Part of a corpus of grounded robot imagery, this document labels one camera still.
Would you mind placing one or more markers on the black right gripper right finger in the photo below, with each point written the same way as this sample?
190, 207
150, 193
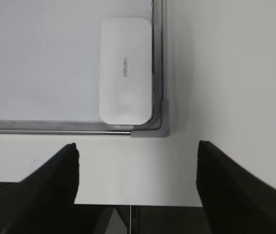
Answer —
234, 200

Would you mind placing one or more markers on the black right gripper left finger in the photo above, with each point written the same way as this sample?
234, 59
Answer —
42, 202

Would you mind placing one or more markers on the white board eraser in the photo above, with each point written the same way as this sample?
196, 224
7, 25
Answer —
125, 71

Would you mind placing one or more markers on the white board with grey frame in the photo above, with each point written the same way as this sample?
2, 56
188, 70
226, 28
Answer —
49, 66

